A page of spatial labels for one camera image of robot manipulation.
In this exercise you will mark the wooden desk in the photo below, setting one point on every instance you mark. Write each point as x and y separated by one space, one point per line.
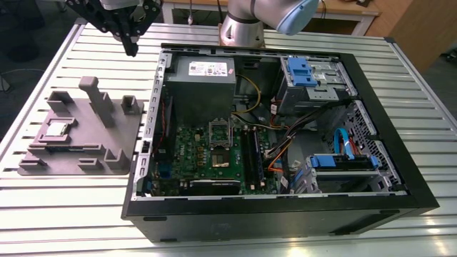
343 10

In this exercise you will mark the green motherboard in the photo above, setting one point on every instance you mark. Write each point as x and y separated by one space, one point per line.
189 150

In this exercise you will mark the silver CPU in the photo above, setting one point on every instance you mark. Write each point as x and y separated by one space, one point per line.
58 129

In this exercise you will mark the black graphics card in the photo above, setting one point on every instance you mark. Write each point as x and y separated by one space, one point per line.
213 186

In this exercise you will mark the blue board connector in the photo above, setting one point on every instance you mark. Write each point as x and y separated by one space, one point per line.
164 171

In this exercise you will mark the black RAM slot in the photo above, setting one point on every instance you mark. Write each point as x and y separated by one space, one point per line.
244 158
249 158
253 158

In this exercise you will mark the hard disk in blue carrier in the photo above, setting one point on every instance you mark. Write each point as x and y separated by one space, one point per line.
339 162

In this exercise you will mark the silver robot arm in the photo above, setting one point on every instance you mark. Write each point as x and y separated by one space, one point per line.
239 29

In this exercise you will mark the grey parts rack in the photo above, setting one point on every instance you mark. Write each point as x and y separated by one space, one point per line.
90 160

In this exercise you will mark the blue plastic drive latch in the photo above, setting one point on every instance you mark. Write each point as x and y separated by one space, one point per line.
301 72

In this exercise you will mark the wooden cabinet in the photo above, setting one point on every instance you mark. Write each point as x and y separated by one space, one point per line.
421 26

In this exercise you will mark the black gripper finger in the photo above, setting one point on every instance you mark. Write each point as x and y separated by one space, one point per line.
103 18
150 13

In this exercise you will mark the black PC case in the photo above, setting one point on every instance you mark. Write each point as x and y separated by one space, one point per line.
249 222

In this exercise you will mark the metal drive cage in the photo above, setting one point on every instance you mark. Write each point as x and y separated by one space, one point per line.
321 93

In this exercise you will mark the grey power supply unit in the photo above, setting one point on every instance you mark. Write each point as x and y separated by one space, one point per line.
200 101

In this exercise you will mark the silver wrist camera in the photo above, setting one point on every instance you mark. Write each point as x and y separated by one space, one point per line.
122 4

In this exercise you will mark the metal disk cage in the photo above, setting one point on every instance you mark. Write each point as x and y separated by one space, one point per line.
343 174

